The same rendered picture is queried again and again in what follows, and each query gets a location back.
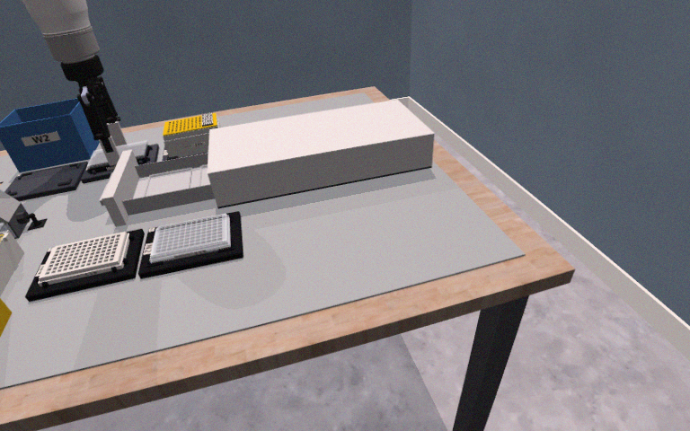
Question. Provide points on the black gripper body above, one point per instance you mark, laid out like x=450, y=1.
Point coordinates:
x=82, y=71

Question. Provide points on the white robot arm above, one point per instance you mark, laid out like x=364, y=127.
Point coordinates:
x=65, y=27

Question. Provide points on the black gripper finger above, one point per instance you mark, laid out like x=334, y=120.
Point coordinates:
x=98, y=123
x=111, y=116

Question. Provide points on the blue open-top bin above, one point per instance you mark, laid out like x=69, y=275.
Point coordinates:
x=48, y=139

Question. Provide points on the black assay plate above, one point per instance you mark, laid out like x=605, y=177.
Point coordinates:
x=108, y=168

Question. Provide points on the grey bench mat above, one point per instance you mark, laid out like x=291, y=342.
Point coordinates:
x=302, y=253

